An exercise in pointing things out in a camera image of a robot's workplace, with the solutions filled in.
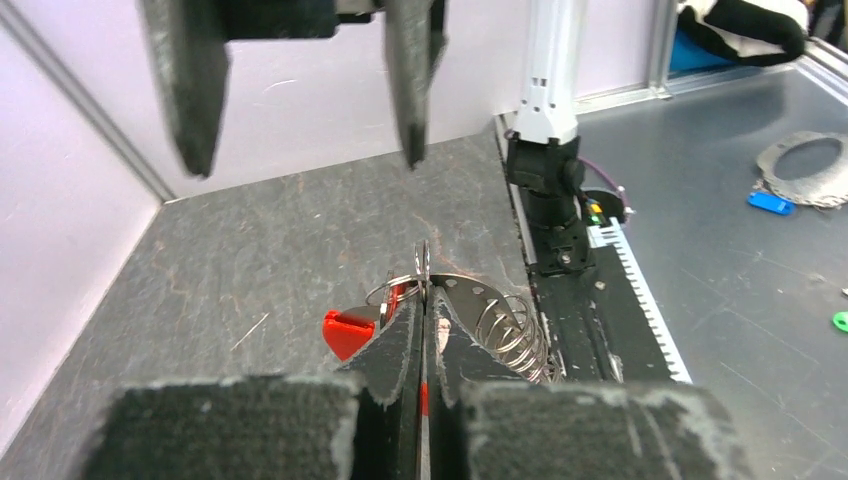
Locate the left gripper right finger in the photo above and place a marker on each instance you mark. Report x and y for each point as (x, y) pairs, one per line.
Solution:
(473, 402)

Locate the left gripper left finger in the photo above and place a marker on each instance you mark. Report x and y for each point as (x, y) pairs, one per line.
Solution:
(387, 439)

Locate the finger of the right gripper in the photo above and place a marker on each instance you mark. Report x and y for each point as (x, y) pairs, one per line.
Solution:
(187, 40)
(414, 41)

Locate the metal key organizer red handle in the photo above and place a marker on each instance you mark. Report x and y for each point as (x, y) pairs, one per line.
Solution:
(506, 326)

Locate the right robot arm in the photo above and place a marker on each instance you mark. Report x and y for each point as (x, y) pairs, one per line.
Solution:
(543, 149)

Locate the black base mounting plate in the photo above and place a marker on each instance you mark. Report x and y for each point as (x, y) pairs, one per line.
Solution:
(592, 317)

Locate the blue key tag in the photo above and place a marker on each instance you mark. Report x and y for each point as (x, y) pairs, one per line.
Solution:
(771, 203)

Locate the green key tag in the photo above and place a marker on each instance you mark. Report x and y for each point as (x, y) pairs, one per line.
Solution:
(840, 321)

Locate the white toothed cable duct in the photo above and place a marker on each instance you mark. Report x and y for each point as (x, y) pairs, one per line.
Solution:
(614, 236)

